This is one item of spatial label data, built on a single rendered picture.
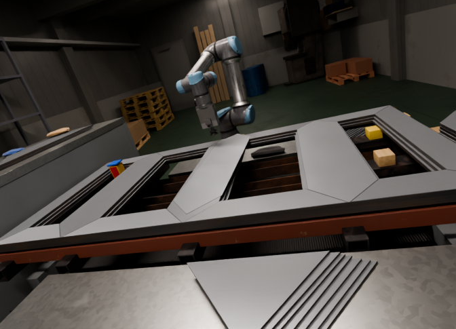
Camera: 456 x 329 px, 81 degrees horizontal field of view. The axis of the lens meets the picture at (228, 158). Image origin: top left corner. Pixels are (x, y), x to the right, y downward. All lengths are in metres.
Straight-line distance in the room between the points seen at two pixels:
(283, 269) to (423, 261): 0.29
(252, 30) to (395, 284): 8.86
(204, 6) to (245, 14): 1.30
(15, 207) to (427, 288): 1.40
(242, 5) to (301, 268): 8.94
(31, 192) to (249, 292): 1.12
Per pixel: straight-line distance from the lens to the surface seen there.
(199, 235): 0.80
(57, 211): 1.38
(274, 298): 0.60
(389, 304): 0.63
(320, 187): 0.78
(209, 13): 9.39
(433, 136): 1.05
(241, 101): 1.70
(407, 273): 0.69
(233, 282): 0.65
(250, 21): 9.26
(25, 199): 1.46
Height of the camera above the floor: 1.24
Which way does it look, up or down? 20 degrees down
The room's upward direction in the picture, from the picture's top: 16 degrees counter-clockwise
